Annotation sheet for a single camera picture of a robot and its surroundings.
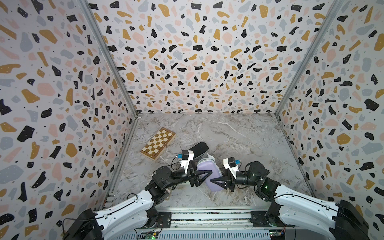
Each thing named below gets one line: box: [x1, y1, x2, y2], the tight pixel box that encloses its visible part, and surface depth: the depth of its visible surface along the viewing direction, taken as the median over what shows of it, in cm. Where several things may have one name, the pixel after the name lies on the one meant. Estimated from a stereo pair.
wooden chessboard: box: [140, 127, 177, 162], surface depth 102 cm
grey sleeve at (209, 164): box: [197, 153, 224, 192], surface depth 64 cm
